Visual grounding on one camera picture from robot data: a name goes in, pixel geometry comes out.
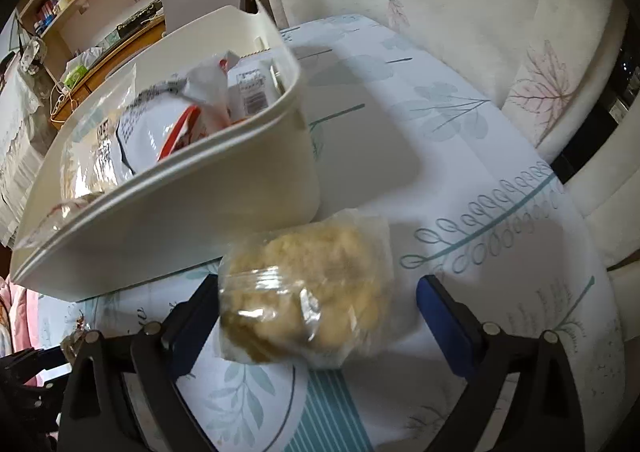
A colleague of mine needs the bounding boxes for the clear bag yellow crackers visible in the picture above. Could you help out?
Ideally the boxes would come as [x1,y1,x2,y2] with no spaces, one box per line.
[218,209,395,370]

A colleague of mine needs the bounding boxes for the pink quilt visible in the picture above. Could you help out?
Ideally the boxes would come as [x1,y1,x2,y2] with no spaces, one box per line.
[0,278,40,358]

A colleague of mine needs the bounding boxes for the white plastic storage bin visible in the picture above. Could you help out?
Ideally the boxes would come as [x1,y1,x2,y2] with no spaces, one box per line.
[11,6,320,302]

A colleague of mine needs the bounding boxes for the clear wrapped pastry packet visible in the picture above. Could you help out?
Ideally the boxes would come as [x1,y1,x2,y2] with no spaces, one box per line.
[60,65,137,201]

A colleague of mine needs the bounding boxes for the white red snack bag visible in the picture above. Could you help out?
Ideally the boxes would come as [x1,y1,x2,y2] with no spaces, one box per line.
[115,51,239,175]

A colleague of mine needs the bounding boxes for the lace covered cabinet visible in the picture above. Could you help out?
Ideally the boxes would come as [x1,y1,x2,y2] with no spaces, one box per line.
[0,62,56,248]

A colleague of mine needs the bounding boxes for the leaf pattern tablecloth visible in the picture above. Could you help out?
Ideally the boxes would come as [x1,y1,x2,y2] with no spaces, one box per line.
[37,13,626,452]

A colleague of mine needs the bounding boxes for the green tissue pack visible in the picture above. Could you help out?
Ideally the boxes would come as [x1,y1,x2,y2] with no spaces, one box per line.
[62,63,88,90]

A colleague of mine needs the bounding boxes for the wooden desk with drawers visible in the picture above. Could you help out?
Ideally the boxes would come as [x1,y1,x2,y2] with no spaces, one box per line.
[50,16,166,130]

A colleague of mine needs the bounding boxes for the white floral curtain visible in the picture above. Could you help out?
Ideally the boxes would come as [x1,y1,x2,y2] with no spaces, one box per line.
[249,0,640,274]

